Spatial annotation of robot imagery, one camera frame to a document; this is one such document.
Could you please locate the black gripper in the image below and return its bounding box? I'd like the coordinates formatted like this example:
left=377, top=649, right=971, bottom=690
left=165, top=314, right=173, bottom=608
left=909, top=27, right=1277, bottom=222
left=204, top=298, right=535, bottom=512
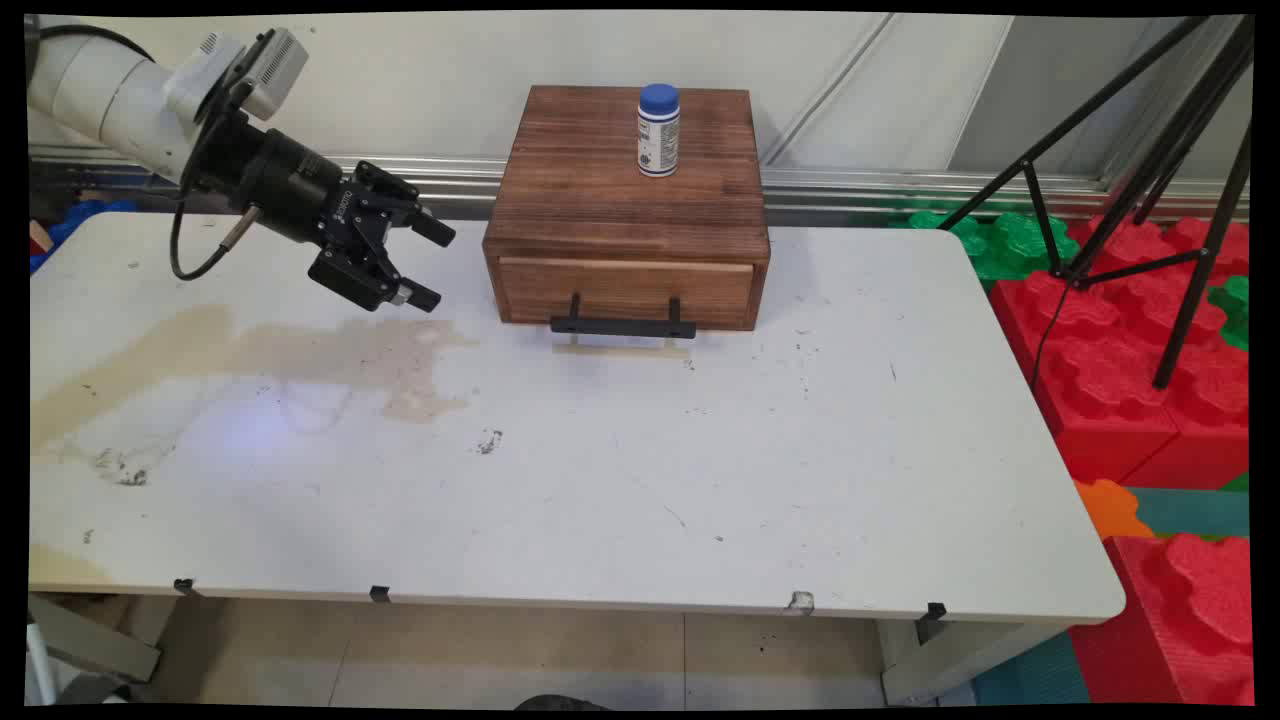
left=188, top=110, right=457, bottom=314

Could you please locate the wooden drawer with black handle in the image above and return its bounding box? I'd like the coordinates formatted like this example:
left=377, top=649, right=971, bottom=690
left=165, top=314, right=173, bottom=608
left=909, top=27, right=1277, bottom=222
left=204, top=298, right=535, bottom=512
left=497, top=255, right=757, bottom=341

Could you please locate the dark wooden drawer cabinet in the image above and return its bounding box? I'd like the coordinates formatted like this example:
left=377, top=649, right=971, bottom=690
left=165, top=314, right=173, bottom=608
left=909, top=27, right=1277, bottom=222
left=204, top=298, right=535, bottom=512
left=482, top=85, right=772, bottom=333

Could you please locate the blue foam block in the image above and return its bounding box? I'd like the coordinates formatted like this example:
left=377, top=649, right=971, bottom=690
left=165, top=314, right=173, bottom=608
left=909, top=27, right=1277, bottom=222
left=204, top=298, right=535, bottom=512
left=30, top=198, right=138, bottom=274

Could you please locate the white bottle with blue cap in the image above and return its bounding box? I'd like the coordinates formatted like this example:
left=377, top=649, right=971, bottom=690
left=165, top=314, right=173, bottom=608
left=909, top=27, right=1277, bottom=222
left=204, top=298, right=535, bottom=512
left=637, top=83, right=682, bottom=179

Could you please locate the grey table leg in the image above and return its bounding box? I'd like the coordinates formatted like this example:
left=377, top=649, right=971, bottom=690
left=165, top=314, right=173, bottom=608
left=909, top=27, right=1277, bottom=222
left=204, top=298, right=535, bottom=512
left=878, top=618, right=1065, bottom=707
left=28, top=592, right=163, bottom=684

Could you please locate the green foam block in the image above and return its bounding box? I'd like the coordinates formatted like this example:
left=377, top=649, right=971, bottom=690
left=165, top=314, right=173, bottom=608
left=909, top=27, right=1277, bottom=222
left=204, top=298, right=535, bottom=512
left=890, top=208, right=1083, bottom=291
left=1206, top=274, right=1252, bottom=352

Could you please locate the large red foam block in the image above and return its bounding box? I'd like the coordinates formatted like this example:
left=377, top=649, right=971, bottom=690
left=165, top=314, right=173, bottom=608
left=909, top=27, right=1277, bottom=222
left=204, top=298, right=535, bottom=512
left=988, top=268, right=1183, bottom=488
left=1062, top=214, right=1252, bottom=301
left=1118, top=330, right=1252, bottom=491
left=1068, top=532, right=1255, bottom=707

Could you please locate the orange foam block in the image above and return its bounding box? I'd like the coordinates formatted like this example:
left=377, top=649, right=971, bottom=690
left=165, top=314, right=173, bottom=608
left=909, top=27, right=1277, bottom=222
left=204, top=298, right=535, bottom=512
left=1074, top=478, right=1157, bottom=542

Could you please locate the teal foam mat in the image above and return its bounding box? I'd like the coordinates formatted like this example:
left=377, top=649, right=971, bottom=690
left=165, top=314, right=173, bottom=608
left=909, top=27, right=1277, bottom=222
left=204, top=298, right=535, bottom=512
left=1130, top=486, right=1251, bottom=542
left=968, top=630, right=1093, bottom=707

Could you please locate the black tripod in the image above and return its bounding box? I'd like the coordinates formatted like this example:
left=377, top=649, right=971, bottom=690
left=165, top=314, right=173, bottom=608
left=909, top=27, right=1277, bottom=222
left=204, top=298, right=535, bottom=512
left=935, top=15, right=1255, bottom=392

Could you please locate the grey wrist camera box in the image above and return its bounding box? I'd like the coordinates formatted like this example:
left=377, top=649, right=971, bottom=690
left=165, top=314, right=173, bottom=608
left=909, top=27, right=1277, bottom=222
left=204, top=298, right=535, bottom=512
left=165, top=28, right=309, bottom=126

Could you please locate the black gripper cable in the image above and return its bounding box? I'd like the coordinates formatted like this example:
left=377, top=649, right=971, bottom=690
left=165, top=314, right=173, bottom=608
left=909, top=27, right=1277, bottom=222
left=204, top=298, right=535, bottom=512
left=168, top=100, right=263, bottom=282

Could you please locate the aluminium wall rail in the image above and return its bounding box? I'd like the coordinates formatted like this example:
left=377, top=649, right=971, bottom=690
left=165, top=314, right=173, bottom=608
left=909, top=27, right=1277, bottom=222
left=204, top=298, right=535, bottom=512
left=30, top=145, right=1251, bottom=226

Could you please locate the thin black cable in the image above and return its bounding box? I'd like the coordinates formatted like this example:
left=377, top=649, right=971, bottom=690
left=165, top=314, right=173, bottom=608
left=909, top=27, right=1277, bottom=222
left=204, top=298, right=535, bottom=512
left=1029, top=275, right=1076, bottom=391

